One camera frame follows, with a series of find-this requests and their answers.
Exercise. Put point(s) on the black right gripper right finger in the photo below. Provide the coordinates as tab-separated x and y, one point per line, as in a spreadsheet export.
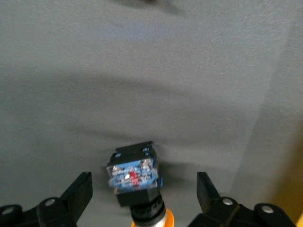
225	215

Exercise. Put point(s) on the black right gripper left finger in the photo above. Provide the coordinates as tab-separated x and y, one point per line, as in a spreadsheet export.
59	212

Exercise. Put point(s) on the yellow push button switch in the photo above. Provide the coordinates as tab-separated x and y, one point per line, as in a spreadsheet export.
135	177

